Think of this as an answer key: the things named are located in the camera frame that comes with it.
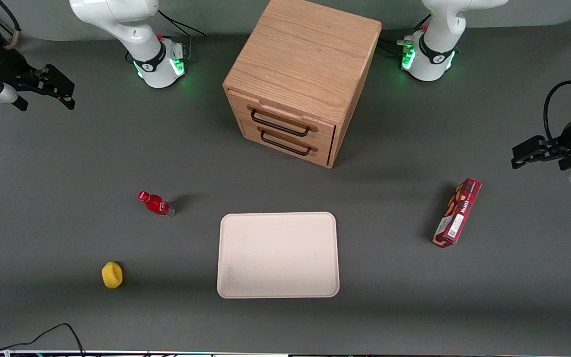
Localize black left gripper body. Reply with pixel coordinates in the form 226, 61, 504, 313
545, 112, 571, 172

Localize wooden drawer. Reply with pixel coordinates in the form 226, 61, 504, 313
239, 119, 335, 167
227, 89, 337, 146

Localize black metal drawer handle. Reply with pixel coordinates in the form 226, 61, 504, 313
259, 128, 312, 157
250, 109, 311, 138

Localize wooden drawer cabinet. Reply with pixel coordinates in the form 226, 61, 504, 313
223, 0, 383, 170

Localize red biscuit box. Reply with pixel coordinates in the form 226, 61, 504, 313
432, 178, 483, 249

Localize red plastic bottle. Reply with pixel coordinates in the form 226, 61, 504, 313
138, 191, 175, 218

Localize yellow lemon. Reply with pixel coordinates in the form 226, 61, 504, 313
101, 261, 123, 290

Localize beige rectangular tray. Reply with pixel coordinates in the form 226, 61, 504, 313
216, 212, 341, 299

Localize black right base cables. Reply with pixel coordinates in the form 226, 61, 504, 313
158, 9, 207, 62

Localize black base cables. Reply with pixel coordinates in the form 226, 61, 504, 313
377, 14, 433, 59
158, 9, 207, 62

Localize black left base cables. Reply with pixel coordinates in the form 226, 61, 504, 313
377, 14, 433, 59

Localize black cable at table edge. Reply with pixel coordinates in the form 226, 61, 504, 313
0, 323, 86, 357

